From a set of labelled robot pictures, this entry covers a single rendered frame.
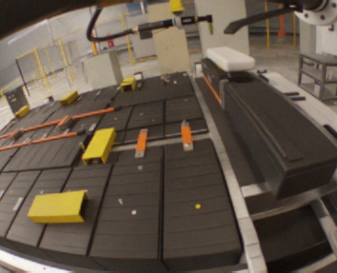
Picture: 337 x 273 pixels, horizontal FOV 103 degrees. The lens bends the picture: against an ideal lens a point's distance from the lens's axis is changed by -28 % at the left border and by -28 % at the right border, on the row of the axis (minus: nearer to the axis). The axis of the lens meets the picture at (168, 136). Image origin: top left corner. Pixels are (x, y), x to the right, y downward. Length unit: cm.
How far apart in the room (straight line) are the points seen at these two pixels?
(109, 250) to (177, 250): 13
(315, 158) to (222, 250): 23
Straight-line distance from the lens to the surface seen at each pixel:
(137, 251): 36
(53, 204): 49
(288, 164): 34
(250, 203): 45
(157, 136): 62
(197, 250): 34
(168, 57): 490
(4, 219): 66
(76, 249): 42
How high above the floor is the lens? 132
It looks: 33 degrees down
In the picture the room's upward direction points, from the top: 12 degrees counter-clockwise
